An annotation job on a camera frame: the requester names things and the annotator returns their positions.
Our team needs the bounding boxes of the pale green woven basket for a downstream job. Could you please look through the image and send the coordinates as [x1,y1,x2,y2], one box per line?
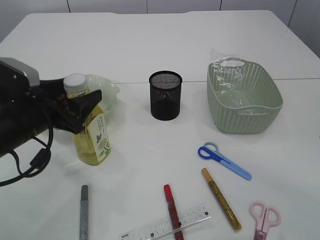
[207,57,283,134]

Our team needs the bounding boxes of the pink scissors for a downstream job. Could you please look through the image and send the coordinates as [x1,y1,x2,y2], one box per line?
[249,201,281,240]

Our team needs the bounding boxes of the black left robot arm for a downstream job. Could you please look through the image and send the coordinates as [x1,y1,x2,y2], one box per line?
[0,57,66,156]

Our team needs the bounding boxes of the yellow tea bottle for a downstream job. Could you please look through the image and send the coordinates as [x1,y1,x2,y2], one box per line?
[63,73,111,166]

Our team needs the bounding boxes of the red glitter pen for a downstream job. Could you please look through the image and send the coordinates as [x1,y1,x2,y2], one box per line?
[163,184,181,230]

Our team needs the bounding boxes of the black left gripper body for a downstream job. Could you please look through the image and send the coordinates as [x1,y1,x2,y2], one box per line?
[0,62,75,150]

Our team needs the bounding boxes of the clear plastic ruler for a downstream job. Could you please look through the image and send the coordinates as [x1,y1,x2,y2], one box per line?
[117,204,212,240]

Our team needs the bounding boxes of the blue scissors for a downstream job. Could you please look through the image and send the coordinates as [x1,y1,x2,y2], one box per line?
[197,142,252,181]

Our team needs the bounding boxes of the gold glitter pen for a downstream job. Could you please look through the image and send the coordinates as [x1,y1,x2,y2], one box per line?
[201,168,242,232]

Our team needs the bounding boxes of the clear plastic sheet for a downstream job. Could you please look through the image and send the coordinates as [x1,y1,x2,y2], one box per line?
[209,48,248,108]

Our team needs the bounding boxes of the black mesh pen holder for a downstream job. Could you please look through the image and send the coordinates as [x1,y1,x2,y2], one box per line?
[149,70,183,121]

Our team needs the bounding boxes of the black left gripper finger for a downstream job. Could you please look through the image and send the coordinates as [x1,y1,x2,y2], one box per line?
[66,89,102,134]

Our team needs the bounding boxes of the silver glitter pen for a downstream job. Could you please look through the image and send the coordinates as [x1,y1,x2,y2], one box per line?
[79,185,89,240]

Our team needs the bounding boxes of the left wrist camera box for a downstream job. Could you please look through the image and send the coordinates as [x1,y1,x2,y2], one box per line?
[0,57,40,87]

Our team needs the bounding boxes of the pale green wavy glass plate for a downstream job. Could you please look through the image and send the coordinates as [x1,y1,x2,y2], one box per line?
[85,74,120,118]

